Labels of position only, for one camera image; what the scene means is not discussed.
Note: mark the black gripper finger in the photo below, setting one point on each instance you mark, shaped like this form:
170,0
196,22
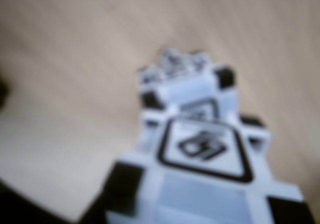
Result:
96,216

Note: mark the white cube interlocked-hooks glyph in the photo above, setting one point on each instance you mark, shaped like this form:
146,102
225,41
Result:
200,196

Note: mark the white cube diamond glyph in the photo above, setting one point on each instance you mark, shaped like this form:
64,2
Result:
172,59

